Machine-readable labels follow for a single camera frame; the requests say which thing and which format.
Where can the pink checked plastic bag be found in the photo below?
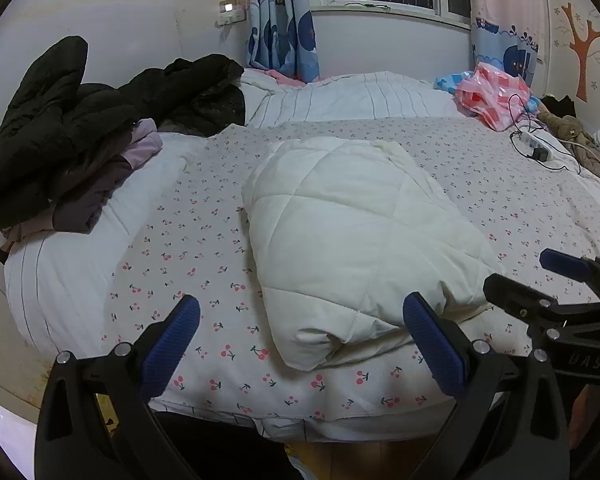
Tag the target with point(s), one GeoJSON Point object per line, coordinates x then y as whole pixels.
{"type": "Point", "coordinates": [495, 95]}

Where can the lilac garment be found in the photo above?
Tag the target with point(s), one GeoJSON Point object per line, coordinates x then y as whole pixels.
{"type": "Point", "coordinates": [142, 145]}

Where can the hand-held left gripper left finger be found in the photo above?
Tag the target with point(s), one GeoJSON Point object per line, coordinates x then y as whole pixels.
{"type": "Point", "coordinates": [172, 345]}

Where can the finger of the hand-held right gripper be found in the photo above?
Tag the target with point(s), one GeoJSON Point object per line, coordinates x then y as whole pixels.
{"type": "Point", "coordinates": [562, 262]}
{"type": "Point", "coordinates": [510, 292]}

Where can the white striped duvet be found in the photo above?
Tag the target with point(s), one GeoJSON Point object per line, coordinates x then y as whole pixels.
{"type": "Point", "coordinates": [55, 280]}

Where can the orange tree wall sticker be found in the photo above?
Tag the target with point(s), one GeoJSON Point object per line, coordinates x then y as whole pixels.
{"type": "Point", "coordinates": [582, 55]}

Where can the pink blue whale curtain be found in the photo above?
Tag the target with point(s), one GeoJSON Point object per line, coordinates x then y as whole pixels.
{"type": "Point", "coordinates": [282, 30]}

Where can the olive jacket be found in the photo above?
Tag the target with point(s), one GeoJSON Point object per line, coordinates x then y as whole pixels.
{"type": "Point", "coordinates": [580, 142]}

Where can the blue patterned cloth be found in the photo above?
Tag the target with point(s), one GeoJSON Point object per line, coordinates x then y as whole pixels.
{"type": "Point", "coordinates": [450, 82]}

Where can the white power strip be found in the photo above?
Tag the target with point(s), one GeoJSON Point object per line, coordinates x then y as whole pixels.
{"type": "Point", "coordinates": [525, 141]}

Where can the cherry print blanket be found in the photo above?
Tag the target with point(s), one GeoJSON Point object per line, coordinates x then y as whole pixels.
{"type": "Point", "coordinates": [205, 260]}

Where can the pink blue boat curtain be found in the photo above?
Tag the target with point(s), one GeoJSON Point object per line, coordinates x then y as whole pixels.
{"type": "Point", "coordinates": [505, 25]}

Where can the grey purple garment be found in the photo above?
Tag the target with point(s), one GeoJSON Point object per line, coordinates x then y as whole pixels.
{"type": "Point", "coordinates": [80, 205]}

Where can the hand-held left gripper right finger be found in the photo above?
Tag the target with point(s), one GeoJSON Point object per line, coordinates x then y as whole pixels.
{"type": "Point", "coordinates": [432, 345]}

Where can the person's black pants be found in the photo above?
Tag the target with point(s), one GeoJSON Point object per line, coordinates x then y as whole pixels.
{"type": "Point", "coordinates": [220, 450]}

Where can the large black puffer jacket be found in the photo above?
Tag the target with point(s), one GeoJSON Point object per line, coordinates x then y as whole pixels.
{"type": "Point", "coordinates": [30, 135]}

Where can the person's right hand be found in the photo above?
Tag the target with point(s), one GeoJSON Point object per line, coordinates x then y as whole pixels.
{"type": "Point", "coordinates": [590, 417]}

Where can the pink blanket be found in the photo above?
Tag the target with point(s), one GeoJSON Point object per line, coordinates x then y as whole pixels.
{"type": "Point", "coordinates": [285, 77]}

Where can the white wall socket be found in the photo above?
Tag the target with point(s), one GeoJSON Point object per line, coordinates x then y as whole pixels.
{"type": "Point", "coordinates": [230, 18]}

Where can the black charger adapter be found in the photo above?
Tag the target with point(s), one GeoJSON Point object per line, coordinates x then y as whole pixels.
{"type": "Point", "coordinates": [541, 155]}

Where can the lit wall switch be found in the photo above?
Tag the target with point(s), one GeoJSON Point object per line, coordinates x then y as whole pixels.
{"type": "Point", "coordinates": [229, 6]}

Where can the dark cloth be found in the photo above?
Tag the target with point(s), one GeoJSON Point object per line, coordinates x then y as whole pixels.
{"type": "Point", "coordinates": [560, 106]}

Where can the black jacket with fur hood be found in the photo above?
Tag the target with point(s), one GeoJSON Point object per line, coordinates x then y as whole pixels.
{"type": "Point", "coordinates": [195, 90]}

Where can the cream quilted puffer jacket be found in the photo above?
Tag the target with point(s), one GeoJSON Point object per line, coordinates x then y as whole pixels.
{"type": "Point", "coordinates": [355, 235]}

